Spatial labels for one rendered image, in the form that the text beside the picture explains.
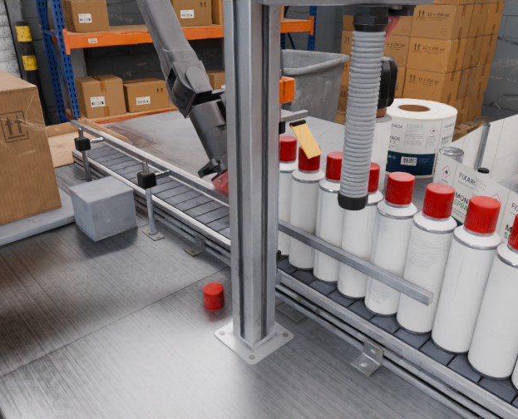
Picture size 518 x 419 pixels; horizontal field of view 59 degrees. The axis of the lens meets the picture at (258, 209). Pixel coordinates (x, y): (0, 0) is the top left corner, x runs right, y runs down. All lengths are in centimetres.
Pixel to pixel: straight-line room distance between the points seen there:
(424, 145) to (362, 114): 67
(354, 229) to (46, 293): 53
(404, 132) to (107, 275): 72
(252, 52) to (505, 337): 42
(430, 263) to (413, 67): 368
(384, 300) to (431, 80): 357
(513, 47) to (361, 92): 500
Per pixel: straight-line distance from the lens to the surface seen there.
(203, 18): 486
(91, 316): 79
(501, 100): 554
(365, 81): 48
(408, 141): 114
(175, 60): 89
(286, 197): 74
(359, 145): 50
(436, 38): 412
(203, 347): 70
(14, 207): 109
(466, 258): 58
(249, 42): 51
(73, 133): 173
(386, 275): 63
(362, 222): 64
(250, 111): 52
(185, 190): 106
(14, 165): 106
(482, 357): 63
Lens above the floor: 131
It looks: 26 degrees down
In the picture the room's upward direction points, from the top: straight up
